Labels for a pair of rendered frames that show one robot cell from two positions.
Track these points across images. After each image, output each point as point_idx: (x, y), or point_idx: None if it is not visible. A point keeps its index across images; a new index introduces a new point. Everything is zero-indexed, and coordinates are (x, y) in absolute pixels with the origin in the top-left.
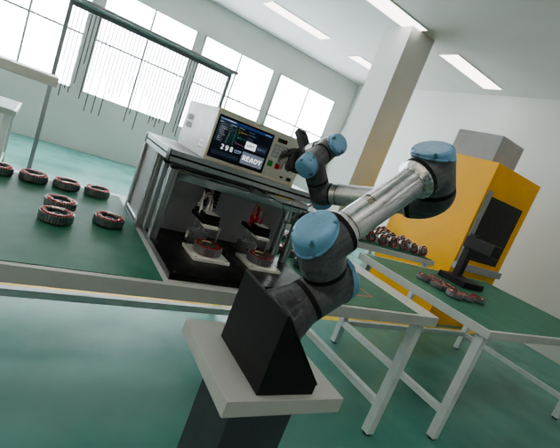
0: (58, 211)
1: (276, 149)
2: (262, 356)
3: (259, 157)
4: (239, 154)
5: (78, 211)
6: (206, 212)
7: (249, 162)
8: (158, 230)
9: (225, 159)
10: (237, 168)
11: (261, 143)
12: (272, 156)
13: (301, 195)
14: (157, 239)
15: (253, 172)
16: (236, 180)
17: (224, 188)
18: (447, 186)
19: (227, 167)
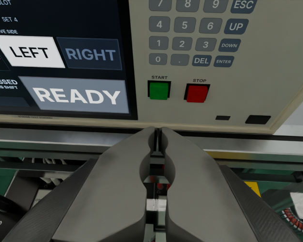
0: None
1: (167, 29)
2: None
3: (99, 82)
4: (17, 88)
5: None
6: (40, 199)
7: (73, 102)
8: None
9: None
10: (50, 122)
11: (69, 21)
12: (158, 62)
13: None
14: (8, 212)
15: (109, 120)
16: (54, 157)
17: (38, 173)
18: None
19: None
